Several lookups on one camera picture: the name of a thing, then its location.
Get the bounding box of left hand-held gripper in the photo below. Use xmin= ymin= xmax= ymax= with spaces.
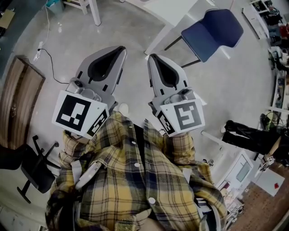
xmin=52 ymin=46 xmax=128 ymax=139

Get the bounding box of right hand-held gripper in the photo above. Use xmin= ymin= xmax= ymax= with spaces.
xmin=147 ymin=53 xmax=206 ymax=138

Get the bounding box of person's right forearm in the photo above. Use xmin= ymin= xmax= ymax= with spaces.
xmin=162 ymin=132 xmax=196 ymax=168

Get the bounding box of person's left forearm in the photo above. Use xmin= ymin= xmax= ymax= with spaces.
xmin=59 ymin=129 xmax=107 ymax=170

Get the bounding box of white wooden stool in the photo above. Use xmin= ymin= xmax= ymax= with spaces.
xmin=63 ymin=0 xmax=102 ymax=26

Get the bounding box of blue chair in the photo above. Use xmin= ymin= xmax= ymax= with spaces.
xmin=164 ymin=8 xmax=245 ymax=68

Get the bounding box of white table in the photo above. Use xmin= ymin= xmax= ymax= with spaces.
xmin=121 ymin=0 xmax=231 ymax=60

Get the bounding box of white power strip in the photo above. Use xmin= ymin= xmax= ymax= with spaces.
xmin=33 ymin=41 xmax=44 ymax=62

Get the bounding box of white bar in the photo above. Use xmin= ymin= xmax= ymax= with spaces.
xmin=200 ymin=130 xmax=228 ymax=151

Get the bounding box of teal bin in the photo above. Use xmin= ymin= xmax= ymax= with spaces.
xmin=46 ymin=0 xmax=65 ymax=14

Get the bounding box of white shelf unit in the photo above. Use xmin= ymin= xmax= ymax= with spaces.
xmin=242 ymin=4 xmax=270 ymax=40

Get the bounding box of cardboard box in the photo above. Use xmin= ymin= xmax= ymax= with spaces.
xmin=0 ymin=9 xmax=16 ymax=29

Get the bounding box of white chest harness device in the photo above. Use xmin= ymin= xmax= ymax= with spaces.
xmin=75 ymin=161 xmax=103 ymax=190

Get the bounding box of yellow plaid shirt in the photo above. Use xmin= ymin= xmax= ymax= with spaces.
xmin=45 ymin=110 xmax=228 ymax=231

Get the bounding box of white storage rack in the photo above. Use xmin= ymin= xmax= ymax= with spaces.
xmin=270 ymin=67 xmax=289 ymax=113

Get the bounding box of white cabinet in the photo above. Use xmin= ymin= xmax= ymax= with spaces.
xmin=215 ymin=150 xmax=255 ymax=194

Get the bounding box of black office chair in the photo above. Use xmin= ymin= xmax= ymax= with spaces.
xmin=0 ymin=134 xmax=61 ymax=204

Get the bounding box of white sheet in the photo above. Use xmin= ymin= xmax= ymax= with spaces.
xmin=247 ymin=168 xmax=285 ymax=197

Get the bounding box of black cable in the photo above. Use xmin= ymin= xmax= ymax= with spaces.
xmin=40 ymin=48 xmax=70 ymax=84

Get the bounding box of white cable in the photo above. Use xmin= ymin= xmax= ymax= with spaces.
xmin=38 ymin=0 xmax=51 ymax=46

